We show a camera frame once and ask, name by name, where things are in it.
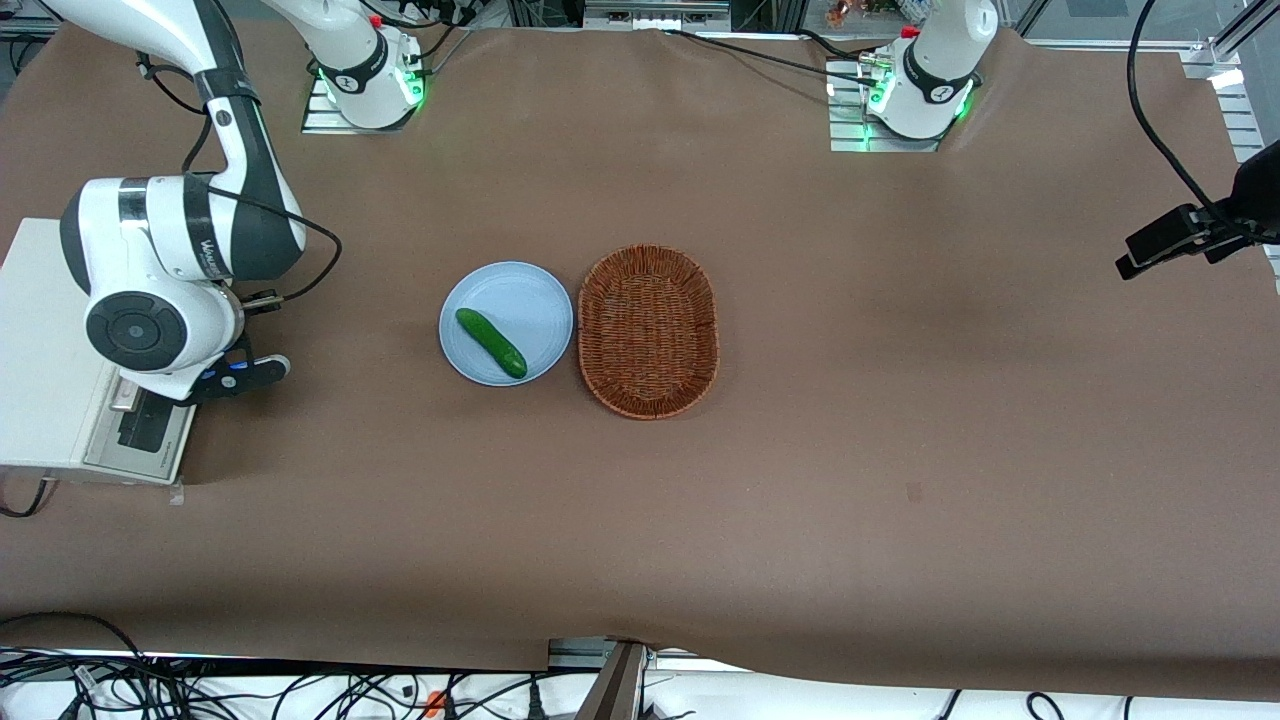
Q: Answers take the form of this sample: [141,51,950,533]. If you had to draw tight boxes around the oval brown wicker basket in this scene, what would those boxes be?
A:
[577,244,720,421]

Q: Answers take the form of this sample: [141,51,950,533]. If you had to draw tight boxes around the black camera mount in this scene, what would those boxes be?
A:
[1200,140,1280,266]

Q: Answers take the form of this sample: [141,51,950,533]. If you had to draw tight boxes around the white toaster oven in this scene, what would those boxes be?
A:
[0,218,198,488]

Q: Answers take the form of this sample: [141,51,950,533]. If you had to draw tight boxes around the black cable to camera bar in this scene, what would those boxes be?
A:
[1126,0,1236,226]

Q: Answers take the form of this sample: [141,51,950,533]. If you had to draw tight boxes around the black oven power cord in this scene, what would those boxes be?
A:
[0,478,51,519]

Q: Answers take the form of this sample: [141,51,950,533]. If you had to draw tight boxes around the dark metal post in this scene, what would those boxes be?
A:
[575,640,651,720]

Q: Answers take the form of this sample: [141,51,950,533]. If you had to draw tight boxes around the brown table cover sheet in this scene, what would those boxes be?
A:
[0,20,1280,701]

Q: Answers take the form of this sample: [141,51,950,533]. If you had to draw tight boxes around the green cucumber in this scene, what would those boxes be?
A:
[455,307,529,380]

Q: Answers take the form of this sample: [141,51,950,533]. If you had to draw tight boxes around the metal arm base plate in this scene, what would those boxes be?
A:
[827,60,946,154]
[301,72,426,135]

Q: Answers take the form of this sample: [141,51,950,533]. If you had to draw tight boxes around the light blue round plate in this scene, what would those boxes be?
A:
[438,261,575,388]

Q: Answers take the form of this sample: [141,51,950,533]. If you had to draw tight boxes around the oven door with glass window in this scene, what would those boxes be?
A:
[83,365,198,488]

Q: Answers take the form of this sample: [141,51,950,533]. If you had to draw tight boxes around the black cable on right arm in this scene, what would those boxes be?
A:
[135,50,343,313]

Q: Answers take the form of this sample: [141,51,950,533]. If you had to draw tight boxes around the black bar-shaped camera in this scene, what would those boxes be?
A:
[1115,203,1206,281]

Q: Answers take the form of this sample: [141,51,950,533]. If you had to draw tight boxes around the tangled black floor cables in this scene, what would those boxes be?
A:
[150,668,561,720]

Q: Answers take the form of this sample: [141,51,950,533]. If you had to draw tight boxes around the aluminium frame rail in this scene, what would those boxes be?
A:
[1180,0,1280,166]

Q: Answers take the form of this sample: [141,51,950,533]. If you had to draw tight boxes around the black looped floor cable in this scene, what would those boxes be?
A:
[0,612,151,720]

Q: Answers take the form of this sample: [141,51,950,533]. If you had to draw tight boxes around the black cable across table edge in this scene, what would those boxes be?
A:
[660,28,886,86]

